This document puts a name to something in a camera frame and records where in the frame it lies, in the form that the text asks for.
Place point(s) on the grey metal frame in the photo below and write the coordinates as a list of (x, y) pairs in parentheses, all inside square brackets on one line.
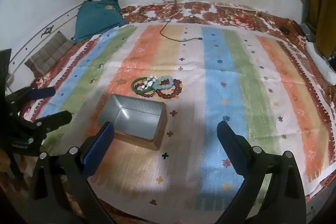
[(307, 32)]

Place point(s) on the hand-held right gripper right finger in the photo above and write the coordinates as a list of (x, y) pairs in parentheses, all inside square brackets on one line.
[(233, 148)]

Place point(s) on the small black object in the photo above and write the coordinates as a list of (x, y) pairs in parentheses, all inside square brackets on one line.
[(284, 30)]

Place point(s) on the striped pastel mat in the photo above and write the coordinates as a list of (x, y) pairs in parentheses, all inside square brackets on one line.
[(218, 69)]

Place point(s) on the green jade bangle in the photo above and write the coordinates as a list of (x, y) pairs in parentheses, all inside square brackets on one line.
[(136, 79)]

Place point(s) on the teal pillow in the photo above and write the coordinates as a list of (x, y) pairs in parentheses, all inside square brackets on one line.
[(97, 19)]

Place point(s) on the white bolster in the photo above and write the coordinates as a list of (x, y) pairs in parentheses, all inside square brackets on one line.
[(320, 61)]

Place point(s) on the brown striped cushion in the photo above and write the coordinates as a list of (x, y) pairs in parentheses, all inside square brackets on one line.
[(50, 53)]

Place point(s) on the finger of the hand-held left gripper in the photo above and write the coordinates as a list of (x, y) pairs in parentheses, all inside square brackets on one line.
[(56, 118), (40, 92)]

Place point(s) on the brown floral bedsheet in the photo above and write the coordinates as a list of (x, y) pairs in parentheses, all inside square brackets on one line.
[(210, 12)]

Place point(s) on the silver metal tin box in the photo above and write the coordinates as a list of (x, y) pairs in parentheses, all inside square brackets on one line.
[(139, 119)]

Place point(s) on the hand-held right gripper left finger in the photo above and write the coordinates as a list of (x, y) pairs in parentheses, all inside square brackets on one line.
[(98, 150)]

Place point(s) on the yellow curtain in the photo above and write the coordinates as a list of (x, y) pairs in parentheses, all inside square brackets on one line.
[(315, 3)]

